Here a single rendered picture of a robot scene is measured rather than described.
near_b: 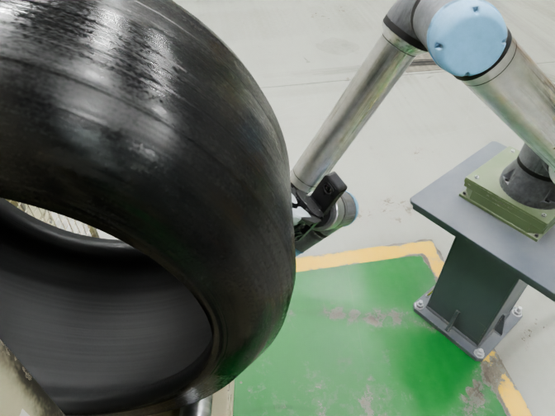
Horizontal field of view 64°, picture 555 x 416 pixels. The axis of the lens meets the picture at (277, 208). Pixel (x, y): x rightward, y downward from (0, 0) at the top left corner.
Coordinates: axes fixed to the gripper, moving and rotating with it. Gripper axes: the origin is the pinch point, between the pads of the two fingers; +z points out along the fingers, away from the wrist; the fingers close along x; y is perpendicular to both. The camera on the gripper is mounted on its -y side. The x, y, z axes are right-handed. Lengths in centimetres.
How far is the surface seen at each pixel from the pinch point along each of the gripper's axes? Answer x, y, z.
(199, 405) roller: -18.3, 20.3, 20.2
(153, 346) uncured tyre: -6.5, 24.4, 17.6
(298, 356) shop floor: -21, 66, -79
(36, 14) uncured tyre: 8, -15, 48
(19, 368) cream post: -11, 0, 52
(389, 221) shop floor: 3, 22, -148
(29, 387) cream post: -12, 2, 51
